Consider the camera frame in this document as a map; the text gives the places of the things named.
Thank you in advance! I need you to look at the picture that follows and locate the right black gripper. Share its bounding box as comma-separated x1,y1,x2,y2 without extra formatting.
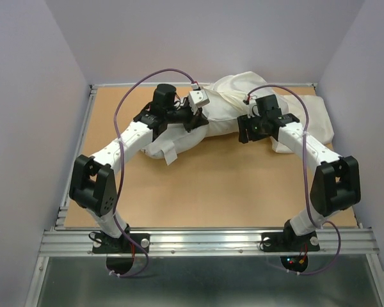
236,111,267,144

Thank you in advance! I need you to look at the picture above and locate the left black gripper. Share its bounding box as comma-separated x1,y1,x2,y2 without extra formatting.
165,100,209,133

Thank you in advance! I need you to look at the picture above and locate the white pillow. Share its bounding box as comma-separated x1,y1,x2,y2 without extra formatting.
141,124,209,165

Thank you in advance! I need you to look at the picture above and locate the cream pillowcase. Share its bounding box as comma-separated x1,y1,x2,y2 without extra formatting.
203,72,334,145

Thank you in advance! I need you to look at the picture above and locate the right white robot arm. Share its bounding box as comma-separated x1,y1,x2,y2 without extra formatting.
237,95,361,251

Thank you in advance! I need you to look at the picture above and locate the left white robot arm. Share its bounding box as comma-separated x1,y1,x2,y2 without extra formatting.
68,83,209,252

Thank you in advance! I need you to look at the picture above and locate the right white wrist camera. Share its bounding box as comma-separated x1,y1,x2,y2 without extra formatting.
243,95,259,118

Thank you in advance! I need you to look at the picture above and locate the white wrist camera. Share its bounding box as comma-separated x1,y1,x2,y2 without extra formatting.
243,95,259,118
188,90,210,114

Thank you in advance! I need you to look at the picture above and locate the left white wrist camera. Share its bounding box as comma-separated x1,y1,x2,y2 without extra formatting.
188,90,210,114

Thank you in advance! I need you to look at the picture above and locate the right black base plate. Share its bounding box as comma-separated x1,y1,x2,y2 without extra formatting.
259,232,320,253

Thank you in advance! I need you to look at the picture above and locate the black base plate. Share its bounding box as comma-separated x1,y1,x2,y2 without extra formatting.
259,232,320,253
88,232,131,255

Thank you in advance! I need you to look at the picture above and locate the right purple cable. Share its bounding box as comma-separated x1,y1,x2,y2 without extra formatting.
243,83,342,276

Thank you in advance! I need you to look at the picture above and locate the purple cable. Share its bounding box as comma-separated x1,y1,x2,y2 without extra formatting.
110,68,201,278
243,83,342,276

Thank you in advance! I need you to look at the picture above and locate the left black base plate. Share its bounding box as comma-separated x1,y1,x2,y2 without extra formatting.
88,232,131,255

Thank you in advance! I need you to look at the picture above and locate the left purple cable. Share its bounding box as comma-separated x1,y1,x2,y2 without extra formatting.
110,68,201,278

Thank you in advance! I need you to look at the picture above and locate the aluminium rail frame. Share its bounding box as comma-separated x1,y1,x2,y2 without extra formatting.
25,82,384,307

